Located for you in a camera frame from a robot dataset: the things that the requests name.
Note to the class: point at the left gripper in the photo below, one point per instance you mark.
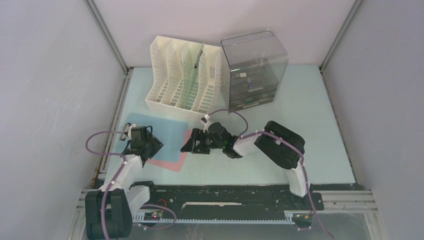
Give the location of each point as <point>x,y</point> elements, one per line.
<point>157,144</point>

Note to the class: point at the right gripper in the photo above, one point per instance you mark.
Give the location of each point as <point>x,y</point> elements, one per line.
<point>197,134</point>

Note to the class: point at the blue folder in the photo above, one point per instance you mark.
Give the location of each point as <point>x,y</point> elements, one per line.
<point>169,132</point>

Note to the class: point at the pink folder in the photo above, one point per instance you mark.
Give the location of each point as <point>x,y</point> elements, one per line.
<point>173,166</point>

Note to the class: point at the green clipboard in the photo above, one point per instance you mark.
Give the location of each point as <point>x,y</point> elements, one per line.
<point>193,76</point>

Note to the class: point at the smoky transparent drawer cabinet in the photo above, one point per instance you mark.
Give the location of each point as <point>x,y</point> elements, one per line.
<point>259,56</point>

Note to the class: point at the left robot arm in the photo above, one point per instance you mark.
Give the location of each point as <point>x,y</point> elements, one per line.
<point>110,209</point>

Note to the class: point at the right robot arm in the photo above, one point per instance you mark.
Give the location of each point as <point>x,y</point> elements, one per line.
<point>281,145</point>

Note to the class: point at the white file organizer rack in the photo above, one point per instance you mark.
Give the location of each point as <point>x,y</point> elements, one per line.
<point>172,61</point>

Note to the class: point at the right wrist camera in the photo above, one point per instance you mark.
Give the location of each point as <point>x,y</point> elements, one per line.
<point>205,120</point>

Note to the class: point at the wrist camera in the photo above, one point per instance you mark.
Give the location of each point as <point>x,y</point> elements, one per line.
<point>205,120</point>
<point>126,135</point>

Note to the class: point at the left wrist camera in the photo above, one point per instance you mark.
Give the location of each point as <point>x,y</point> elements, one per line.
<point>126,135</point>

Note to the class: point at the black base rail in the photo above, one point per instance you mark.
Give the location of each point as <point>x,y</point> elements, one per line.
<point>231,202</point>

